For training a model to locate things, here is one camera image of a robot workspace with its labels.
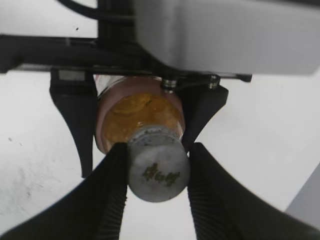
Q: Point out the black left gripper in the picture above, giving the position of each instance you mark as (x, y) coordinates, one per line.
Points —
(115, 50)

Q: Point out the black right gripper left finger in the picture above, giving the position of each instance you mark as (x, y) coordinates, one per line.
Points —
(92, 211)

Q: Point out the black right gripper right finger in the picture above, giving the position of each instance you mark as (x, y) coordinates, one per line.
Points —
(223, 209)

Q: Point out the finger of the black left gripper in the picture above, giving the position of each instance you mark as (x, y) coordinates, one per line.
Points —
(74, 94)
(200, 104)

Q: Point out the peach oolong tea bottle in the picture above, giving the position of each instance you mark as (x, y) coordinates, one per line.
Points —
(128, 103)

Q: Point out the white bottle cap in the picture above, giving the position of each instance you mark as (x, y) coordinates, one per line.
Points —
(158, 165)

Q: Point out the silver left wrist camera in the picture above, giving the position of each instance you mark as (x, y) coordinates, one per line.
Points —
(277, 37)

